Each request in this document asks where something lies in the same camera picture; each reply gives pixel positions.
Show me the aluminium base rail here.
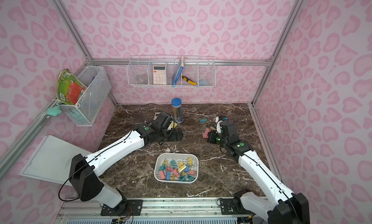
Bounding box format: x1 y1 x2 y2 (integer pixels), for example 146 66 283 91
57 197 225 220

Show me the large pink binder clip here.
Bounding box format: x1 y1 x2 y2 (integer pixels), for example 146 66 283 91
202 128 211 138

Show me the white wire wall shelf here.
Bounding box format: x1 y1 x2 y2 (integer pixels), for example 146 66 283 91
127 55 216 88

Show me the green snack bag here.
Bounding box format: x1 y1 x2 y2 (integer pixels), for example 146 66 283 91
56 69 87 105

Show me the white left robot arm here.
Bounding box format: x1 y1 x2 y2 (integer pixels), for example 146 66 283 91
68 112 183 208

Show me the yellow utility knife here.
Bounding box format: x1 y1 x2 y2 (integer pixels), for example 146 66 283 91
182 76 197 86

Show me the white paper board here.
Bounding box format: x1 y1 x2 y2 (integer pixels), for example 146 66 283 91
19 135 90 184

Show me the blue book in shelf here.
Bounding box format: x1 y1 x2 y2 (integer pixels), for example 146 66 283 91
171 56 184 86

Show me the white calculator in shelf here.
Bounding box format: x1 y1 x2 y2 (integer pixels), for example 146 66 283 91
153 66 167 85

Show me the white storage tray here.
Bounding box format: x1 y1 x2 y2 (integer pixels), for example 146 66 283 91
154 153 199 184

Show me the blue lid pencil tube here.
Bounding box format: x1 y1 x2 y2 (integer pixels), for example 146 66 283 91
171 98 183 124

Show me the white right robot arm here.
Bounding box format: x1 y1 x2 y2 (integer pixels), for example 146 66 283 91
208 116 311 224

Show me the white mesh wall basket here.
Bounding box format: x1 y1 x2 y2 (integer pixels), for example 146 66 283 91
60 66 111 127

